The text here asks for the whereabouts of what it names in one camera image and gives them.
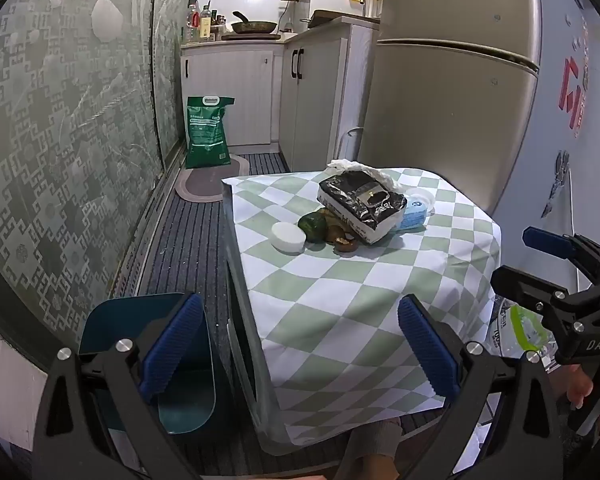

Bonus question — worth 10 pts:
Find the white cabinet under stove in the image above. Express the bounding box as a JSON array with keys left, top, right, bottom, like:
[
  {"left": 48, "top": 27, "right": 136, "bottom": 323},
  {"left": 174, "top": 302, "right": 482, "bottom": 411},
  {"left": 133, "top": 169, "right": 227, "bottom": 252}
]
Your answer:
[{"left": 180, "top": 40, "right": 287, "bottom": 147}]

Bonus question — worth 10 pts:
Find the person's leg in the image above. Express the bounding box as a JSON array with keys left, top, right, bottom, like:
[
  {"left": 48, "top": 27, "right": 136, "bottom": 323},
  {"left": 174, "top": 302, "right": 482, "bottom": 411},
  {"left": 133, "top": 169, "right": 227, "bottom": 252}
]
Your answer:
[{"left": 337, "top": 419, "right": 406, "bottom": 480}]

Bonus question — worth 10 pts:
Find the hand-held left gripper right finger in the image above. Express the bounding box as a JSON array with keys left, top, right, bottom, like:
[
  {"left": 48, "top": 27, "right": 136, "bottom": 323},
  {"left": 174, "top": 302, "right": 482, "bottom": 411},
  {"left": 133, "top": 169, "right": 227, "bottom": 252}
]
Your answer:
[{"left": 397, "top": 293, "right": 566, "bottom": 480}]

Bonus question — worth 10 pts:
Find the person's right hand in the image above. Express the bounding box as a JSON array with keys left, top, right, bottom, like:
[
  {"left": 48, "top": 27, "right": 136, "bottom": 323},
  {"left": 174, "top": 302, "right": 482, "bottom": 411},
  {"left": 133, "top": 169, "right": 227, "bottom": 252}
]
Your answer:
[{"left": 555, "top": 361, "right": 595, "bottom": 411}]

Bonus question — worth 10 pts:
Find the clear bottle with green label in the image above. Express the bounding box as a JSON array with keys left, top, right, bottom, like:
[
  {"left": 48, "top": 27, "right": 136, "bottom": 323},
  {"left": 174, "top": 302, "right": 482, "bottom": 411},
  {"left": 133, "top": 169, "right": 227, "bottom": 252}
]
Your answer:
[{"left": 489, "top": 297, "right": 558, "bottom": 363}]

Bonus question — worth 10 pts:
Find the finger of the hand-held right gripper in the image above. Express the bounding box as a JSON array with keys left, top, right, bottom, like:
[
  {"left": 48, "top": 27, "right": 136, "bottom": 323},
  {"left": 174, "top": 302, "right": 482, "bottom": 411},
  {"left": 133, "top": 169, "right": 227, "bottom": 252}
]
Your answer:
[
  {"left": 490, "top": 265, "right": 571, "bottom": 313},
  {"left": 523, "top": 227, "right": 600, "bottom": 281}
]

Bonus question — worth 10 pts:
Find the white cabinet with black handles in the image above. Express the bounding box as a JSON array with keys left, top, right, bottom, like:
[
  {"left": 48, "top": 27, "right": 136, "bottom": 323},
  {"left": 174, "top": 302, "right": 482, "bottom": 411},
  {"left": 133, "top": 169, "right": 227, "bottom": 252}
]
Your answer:
[{"left": 278, "top": 15, "right": 382, "bottom": 175}]

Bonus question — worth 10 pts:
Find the wooden cutting board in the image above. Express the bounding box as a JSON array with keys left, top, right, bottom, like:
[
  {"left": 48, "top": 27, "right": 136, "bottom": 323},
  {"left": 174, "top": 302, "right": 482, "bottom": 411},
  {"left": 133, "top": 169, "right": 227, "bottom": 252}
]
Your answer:
[{"left": 300, "top": 9, "right": 382, "bottom": 28}]

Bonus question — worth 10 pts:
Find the oval grey floor mat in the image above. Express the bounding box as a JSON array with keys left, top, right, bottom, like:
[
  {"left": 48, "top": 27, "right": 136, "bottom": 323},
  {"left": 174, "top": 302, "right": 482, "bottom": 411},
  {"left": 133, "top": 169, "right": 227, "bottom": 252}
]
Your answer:
[{"left": 175, "top": 154, "right": 251, "bottom": 204}]

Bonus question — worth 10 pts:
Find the white round lid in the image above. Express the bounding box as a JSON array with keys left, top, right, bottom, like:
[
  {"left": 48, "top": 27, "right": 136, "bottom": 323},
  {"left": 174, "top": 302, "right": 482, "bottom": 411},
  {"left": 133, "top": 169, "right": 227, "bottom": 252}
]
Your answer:
[{"left": 404, "top": 187, "right": 437, "bottom": 213}]

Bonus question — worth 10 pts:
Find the teal plastic bin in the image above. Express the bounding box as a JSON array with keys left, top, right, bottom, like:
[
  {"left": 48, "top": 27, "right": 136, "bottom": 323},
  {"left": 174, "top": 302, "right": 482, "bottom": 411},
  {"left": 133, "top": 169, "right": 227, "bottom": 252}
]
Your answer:
[{"left": 78, "top": 292, "right": 217, "bottom": 436}]

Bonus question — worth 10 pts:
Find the red wall sticker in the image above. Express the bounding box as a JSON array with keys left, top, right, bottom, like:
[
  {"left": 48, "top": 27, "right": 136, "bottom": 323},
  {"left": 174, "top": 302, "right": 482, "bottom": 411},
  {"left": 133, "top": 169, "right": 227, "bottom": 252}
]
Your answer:
[{"left": 559, "top": 12, "right": 590, "bottom": 137}]

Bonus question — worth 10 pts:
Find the green checkered tablecloth table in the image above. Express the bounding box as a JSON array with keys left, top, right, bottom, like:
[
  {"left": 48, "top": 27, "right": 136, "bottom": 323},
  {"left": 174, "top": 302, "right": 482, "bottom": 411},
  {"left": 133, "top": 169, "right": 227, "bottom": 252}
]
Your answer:
[{"left": 221, "top": 166, "right": 502, "bottom": 447}]

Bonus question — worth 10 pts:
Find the green avocado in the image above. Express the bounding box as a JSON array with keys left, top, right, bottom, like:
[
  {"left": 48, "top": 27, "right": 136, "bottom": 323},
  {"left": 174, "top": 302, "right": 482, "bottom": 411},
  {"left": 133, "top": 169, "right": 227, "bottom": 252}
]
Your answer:
[{"left": 298, "top": 211, "right": 329, "bottom": 244}]

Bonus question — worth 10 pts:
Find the frying pan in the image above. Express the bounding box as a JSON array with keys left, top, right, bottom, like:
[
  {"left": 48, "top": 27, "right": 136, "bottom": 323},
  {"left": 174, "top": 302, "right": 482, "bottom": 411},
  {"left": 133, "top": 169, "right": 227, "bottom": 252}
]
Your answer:
[{"left": 231, "top": 11, "right": 279, "bottom": 35}]

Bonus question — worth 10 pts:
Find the white round foam disc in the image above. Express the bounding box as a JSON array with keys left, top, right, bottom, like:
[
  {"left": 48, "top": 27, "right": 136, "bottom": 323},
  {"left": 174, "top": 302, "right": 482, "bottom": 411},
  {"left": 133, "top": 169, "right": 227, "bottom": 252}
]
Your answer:
[{"left": 271, "top": 221, "right": 306, "bottom": 254}]

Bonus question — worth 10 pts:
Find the silver refrigerator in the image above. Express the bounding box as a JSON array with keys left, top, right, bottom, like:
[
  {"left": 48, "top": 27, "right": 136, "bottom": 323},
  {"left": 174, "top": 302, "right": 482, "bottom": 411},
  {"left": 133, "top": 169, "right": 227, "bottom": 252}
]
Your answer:
[{"left": 357, "top": 0, "right": 541, "bottom": 216}]

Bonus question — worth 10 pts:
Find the brown fruit peel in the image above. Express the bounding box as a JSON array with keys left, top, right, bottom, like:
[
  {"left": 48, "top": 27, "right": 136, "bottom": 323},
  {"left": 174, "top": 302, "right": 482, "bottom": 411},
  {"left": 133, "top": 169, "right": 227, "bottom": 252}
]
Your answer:
[{"left": 325, "top": 208, "right": 360, "bottom": 256}]

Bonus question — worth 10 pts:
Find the row of condiment bottles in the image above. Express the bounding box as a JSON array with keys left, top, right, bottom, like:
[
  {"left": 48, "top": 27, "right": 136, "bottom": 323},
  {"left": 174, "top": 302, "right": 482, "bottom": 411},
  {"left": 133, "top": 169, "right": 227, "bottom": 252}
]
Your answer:
[{"left": 182, "top": 2, "right": 229, "bottom": 44}]

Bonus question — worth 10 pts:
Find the black induction hob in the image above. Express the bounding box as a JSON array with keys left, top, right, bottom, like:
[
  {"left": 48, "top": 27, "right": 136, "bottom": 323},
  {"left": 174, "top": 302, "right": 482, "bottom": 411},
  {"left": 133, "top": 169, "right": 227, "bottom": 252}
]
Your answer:
[{"left": 221, "top": 32, "right": 283, "bottom": 42}]

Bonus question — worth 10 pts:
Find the blue tissue packet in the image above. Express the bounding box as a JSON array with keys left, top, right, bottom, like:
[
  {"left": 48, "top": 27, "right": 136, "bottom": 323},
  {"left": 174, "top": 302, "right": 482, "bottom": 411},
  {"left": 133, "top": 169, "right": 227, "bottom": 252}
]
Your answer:
[{"left": 392, "top": 199, "right": 432, "bottom": 234}]

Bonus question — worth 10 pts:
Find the white plastic bag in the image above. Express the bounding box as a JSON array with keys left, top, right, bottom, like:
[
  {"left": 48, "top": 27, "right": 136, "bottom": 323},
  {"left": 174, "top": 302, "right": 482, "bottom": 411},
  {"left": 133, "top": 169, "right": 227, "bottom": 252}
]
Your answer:
[{"left": 327, "top": 158, "right": 406, "bottom": 196}]

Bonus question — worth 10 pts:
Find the frosted patterned sliding door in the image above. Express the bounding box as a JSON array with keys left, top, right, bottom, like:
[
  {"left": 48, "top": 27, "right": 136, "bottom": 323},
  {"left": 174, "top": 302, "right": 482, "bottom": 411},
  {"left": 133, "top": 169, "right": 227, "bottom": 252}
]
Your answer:
[{"left": 0, "top": 0, "right": 196, "bottom": 356}]

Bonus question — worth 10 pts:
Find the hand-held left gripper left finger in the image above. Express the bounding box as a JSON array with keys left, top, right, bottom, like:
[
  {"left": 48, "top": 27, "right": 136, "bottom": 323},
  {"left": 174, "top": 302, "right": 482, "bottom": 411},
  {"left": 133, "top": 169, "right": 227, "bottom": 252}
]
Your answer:
[{"left": 32, "top": 291, "right": 204, "bottom": 480}]

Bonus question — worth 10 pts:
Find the green rice bag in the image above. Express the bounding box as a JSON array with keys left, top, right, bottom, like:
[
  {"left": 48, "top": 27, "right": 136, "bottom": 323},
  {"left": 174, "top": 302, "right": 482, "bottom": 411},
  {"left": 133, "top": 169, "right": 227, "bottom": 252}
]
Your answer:
[{"left": 185, "top": 95, "right": 237, "bottom": 170}]

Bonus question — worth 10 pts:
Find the black snack bag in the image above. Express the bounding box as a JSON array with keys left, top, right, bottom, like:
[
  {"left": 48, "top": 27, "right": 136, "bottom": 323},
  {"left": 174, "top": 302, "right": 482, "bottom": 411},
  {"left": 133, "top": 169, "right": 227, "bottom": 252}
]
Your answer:
[{"left": 317, "top": 170, "right": 407, "bottom": 246}]

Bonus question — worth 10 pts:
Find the striped grey floor mat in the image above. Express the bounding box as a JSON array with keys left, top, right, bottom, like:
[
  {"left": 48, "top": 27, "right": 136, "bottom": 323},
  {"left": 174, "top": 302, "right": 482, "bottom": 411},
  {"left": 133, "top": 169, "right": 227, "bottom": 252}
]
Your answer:
[{"left": 115, "top": 150, "right": 291, "bottom": 311}]

